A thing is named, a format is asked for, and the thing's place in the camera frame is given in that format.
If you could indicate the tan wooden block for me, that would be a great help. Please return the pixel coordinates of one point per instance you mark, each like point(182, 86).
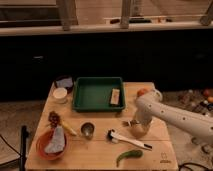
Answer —
point(115, 97)

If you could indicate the silver metal fork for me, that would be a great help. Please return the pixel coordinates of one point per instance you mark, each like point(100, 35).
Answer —
point(129, 123)

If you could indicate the white paper cup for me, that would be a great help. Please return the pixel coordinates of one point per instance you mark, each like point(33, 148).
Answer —
point(60, 95)

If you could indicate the orange toy fruit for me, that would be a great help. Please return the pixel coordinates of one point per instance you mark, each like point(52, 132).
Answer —
point(142, 91)

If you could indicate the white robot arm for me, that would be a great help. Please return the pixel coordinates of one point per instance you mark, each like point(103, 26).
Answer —
point(149, 104)

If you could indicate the yellow toy banana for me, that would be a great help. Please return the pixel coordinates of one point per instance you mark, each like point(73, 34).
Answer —
point(69, 129)

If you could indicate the green pea pod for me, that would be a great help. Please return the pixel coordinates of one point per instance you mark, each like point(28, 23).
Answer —
point(129, 154)

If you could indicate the dark brown grape bunch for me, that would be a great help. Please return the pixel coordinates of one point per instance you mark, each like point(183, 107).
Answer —
point(54, 119)

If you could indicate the orange bowl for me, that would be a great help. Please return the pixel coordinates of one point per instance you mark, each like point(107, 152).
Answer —
point(42, 142)

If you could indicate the small metal cup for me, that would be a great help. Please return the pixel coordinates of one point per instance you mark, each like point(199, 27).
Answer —
point(87, 130)

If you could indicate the grey blue cloth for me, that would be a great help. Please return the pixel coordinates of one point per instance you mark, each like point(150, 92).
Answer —
point(57, 143)

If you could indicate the green plastic tray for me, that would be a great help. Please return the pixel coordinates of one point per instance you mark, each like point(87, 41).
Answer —
point(93, 94)

